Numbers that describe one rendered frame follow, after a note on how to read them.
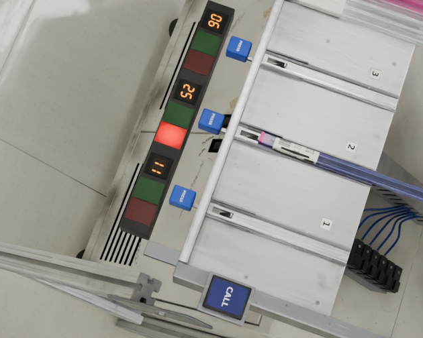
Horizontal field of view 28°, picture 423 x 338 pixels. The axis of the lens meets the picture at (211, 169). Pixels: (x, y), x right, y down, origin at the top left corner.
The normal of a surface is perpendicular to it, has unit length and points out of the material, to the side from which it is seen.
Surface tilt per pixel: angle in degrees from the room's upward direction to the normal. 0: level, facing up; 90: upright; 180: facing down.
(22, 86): 0
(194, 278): 44
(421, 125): 0
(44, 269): 90
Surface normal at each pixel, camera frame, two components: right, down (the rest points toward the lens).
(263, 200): 0.04, -0.25
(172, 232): -0.68, -0.44
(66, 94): 0.68, 0.04
